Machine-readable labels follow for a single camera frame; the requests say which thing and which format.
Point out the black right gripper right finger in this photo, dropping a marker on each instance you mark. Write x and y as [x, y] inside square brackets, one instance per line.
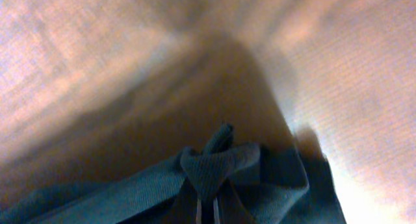
[228, 208]

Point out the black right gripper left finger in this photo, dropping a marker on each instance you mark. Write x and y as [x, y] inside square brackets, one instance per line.
[186, 209]

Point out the black t-shirt with logo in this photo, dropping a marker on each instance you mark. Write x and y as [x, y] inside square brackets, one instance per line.
[273, 187]

